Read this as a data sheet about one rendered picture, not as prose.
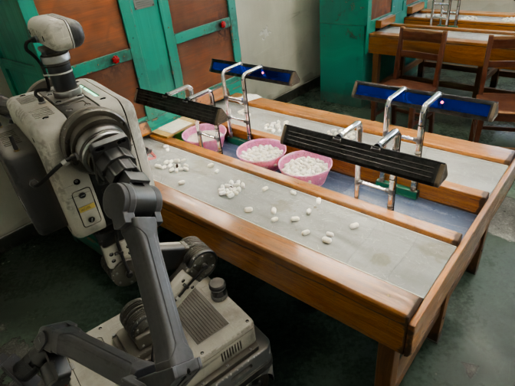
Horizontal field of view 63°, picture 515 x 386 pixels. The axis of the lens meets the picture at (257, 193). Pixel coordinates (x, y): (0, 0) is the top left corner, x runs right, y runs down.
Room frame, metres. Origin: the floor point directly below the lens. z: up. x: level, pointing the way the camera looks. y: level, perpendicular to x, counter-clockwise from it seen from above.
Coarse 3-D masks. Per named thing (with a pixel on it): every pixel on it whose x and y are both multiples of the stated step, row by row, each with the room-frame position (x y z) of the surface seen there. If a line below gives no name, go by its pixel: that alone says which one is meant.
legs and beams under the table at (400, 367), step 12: (480, 240) 1.68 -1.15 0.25; (480, 252) 1.68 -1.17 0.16; (468, 264) 1.56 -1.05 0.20; (444, 300) 1.27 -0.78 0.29; (444, 312) 1.29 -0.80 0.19; (432, 324) 1.21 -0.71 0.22; (432, 336) 1.28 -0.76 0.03; (384, 348) 0.87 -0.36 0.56; (384, 360) 0.87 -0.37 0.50; (396, 360) 0.87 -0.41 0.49; (408, 360) 1.02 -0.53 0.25; (384, 372) 0.87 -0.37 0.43; (396, 372) 0.88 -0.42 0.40; (384, 384) 0.86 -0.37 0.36; (396, 384) 0.94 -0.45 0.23
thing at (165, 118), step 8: (240, 80) 2.99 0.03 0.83; (232, 88) 2.93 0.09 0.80; (240, 88) 2.99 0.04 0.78; (216, 104) 2.81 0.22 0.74; (152, 120) 2.41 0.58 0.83; (160, 120) 2.45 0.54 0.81; (168, 120) 2.49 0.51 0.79; (152, 128) 2.40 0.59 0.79; (144, 136) 2.42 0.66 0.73; (160, 232) 2.33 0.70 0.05; (80, 240) 2.33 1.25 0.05; (88, 240) 2.24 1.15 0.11; (96, 240) 2.19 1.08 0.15; (96, 248) 2.18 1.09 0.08
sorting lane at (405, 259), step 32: (160, 160) 2.06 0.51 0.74; (192, 160) 2.02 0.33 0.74; (192, 192) 1.69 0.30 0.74; (256, 192) 1.63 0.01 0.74; (288, 192) 1.60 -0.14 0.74; (256, 224) 1.39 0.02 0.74; (288, 224) 1.36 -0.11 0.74; (320, 224) 1.34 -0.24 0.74; (384, 224) 1.29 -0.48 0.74; (352, 256) 1.14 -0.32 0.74; (384, 256) 1.12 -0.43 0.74; (416, 256) 1.10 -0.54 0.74; (448, 256) 1.08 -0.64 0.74; (416, 288) 0.95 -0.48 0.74
